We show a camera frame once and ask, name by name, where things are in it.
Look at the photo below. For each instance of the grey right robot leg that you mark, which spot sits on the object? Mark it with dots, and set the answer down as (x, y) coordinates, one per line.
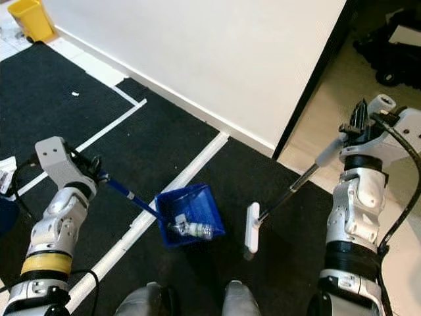
(242, 299)

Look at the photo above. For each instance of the blue plastic dustpan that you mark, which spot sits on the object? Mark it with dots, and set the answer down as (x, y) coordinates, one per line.
(194, 204)

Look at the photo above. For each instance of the black carpet mat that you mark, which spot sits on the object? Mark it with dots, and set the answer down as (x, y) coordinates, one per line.
(52, 105)

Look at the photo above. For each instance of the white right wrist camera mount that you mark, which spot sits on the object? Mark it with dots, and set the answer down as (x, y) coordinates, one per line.
(385, 128)

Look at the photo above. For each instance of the black door frame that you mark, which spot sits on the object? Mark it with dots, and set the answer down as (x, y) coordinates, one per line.
(319, 72)

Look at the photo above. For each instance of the grey robot leg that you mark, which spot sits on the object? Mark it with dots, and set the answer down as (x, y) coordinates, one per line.
(146, 301)
(242, 299)

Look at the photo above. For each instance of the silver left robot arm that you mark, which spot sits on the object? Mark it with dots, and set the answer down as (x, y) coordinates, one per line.
(52, 237)

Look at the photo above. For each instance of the blue plastic bucket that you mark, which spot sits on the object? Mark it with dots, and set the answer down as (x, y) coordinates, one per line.
(6, 215)

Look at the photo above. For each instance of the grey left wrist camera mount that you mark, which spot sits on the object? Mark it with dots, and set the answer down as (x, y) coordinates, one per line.
(60, 161)

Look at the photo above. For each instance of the clear plastic bottle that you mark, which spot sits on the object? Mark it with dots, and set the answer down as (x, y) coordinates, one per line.
(194, 230)

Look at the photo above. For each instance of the white crumpled plastic bag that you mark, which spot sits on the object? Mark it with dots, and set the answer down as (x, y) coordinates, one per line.
(6, 174)

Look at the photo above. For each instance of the black wheeled base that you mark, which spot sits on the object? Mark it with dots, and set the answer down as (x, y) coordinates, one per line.
(391, 59)

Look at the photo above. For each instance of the grey left robot leg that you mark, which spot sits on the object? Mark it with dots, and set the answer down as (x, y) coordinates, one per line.
(146, 301)

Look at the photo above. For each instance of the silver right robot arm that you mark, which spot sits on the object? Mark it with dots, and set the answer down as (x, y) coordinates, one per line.
(355, 210)

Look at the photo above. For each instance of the yellow plastic bin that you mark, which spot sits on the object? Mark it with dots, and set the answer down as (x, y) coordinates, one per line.
(34, 20)

